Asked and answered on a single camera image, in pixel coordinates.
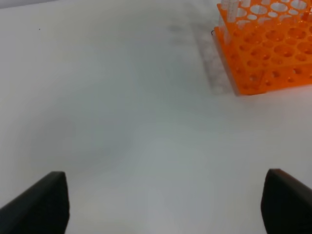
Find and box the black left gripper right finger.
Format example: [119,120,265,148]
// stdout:
[261,169,312,234]

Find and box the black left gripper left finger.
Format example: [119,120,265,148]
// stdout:
[0,171,70,234]

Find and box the orange test tube rack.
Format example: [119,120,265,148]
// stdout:
[214,0,312,95]

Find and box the clear tube in rack corner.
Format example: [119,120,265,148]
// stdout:
[218,0,239,44]

